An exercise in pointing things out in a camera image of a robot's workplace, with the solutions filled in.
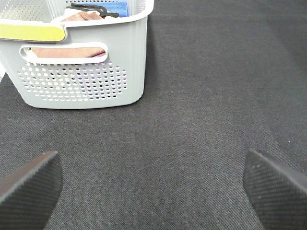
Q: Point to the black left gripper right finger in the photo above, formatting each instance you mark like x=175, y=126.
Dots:
x=277, y=193

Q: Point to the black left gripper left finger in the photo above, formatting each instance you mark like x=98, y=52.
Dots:
x=29, y=196

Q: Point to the brown towel in basket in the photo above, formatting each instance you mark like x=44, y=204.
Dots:
x=81, y=52

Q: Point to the grey perforated laundry basket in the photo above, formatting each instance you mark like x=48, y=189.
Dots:
x=114, y=79

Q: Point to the yellow label strip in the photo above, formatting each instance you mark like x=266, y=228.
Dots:
x=32, y=32

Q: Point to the blue towel in basket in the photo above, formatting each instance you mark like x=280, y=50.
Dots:
x=120, y=7

